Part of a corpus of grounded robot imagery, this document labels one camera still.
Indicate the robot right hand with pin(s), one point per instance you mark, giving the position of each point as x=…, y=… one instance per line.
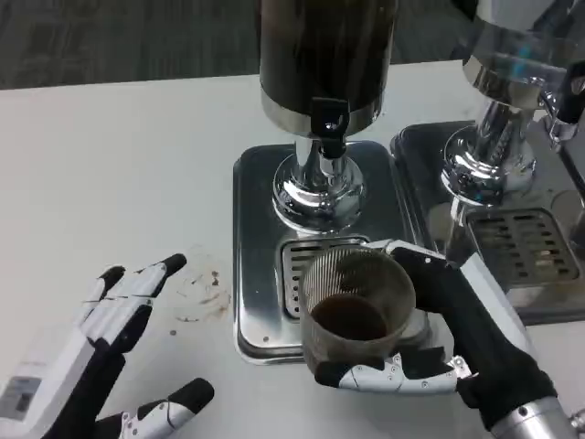
x=484, y=338

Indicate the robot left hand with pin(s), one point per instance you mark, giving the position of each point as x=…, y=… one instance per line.
x=59, y=366

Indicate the clear ribbed glass cup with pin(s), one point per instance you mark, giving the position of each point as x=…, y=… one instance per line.
x=329, y=347

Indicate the silver robot right forearm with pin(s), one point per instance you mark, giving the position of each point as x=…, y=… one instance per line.
x=535, y=420

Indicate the steel drip grid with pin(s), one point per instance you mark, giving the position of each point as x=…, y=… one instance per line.
x=292, y=265
x=525, y=242

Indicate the steel dispenser base tray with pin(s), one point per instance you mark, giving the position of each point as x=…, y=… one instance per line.
x=256, y=256
x=420, y=155

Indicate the black dispenser tap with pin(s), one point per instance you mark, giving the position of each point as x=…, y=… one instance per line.
x=573, y=98
x=329, y=119

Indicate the clear tank drink dispenser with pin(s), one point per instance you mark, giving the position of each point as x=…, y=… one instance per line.
x=503, y=68

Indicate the dark tank drink dispenser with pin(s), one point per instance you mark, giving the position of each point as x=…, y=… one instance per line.
x=320, y=50

